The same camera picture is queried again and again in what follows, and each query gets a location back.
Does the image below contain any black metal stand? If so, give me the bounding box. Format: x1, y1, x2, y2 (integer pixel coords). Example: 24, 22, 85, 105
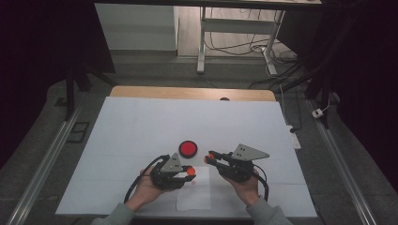
275, 12, 360, 129
64, 60, 120, 122

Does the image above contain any white desk frame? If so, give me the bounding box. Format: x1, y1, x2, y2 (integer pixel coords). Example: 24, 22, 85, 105
196, 7, 286, 77

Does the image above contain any tangle of black floor cables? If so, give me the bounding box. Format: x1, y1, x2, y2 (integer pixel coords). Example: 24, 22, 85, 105
205, 7, 301, 92

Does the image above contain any dark curtain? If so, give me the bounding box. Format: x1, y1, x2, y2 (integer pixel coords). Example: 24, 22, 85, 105
0, 0, 116, 170
276, 0, 398, 191

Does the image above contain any round red ink pad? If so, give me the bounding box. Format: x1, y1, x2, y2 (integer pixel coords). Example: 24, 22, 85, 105
178, 140, 199, 159

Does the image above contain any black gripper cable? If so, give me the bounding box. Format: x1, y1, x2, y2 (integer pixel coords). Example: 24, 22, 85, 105
252, 163, 270, 203
123, 154, 170, 204

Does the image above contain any dark desk top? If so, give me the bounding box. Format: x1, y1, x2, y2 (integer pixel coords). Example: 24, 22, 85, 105
93, 0, 323, 8

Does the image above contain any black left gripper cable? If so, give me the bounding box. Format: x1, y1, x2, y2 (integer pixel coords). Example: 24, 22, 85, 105
123, 154, 170, 204

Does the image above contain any person's right hand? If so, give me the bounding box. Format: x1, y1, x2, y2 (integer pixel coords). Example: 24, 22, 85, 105
223, 170, 262, 207

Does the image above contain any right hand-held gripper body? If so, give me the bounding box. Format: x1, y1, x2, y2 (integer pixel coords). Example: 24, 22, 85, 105
219, 143, 270, 184

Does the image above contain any small white paper sheet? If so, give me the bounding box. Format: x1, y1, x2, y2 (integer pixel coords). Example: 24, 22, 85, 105
176, 166, 212, 211

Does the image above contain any white power strip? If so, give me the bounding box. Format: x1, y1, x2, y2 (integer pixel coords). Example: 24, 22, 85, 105
285, 125, 302, 150

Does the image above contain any person's left hand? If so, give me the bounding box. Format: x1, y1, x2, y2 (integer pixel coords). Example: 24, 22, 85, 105
125, 167, 166, 212

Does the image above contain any wooden table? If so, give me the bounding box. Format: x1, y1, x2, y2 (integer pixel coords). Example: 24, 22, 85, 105
110, 85, 277, 102

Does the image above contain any aluminium floor rail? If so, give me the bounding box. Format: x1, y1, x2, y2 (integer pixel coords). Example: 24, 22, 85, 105
6, 104, 84, 225
308, 99, 378, 225

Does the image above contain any large white table cover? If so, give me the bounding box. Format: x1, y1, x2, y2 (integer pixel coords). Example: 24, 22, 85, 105
55, 96, 317, 218

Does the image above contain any dark floor socket frame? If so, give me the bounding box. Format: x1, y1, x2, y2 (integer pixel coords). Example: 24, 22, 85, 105
66, 121, 91, 144

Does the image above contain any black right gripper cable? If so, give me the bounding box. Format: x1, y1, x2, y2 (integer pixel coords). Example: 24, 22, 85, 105
252, 163, 270, 203

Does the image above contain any white cabinet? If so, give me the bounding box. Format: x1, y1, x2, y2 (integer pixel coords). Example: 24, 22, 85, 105
94, 3, 179, 52

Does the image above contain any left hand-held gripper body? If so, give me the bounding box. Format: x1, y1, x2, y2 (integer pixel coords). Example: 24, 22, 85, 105
149, 153, 189, 191

